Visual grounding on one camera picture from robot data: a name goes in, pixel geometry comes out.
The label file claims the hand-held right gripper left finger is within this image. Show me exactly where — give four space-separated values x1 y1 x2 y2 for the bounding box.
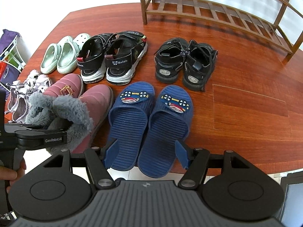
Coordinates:
43 139 119 190

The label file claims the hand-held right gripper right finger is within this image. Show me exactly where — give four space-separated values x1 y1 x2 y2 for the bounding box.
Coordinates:
175 139 258 190

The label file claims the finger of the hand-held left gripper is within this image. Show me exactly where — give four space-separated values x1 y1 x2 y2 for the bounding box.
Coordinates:
3 122 67 133

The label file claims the blue car-print slipper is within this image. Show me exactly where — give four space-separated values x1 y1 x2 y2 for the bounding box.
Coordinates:
137 84 195 178
108 81 156 171

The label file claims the purple mesh sandal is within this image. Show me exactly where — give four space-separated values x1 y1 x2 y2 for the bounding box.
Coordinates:
12 74 54 123
5 70 40 114

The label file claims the pink fur-lined boot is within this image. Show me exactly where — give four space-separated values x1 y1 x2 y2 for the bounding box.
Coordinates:
24 73 85 126
46 84 114 155

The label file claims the mint green clog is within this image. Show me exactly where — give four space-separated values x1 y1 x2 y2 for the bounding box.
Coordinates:
57 33 92 74
40 36 73 74

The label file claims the black white-soled sport sandal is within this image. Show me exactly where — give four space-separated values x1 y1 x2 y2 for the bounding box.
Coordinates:
76 33 114 84
104 30 148 86

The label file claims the black leather ankle boot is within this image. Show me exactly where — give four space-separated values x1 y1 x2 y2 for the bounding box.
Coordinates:
182 40 218 92
154 37 190 84

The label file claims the brown wooden shoe rack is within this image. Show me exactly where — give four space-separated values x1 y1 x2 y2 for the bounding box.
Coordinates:
138 0 303 63

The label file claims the person's left hand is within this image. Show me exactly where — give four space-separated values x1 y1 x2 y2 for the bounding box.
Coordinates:
0 158 27 194

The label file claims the purple cloth bag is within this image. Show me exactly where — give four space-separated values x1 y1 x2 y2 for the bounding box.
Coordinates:
0 30 22 53

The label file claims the dark grey object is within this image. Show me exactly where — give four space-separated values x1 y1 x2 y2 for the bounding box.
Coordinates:
279 170 303 223

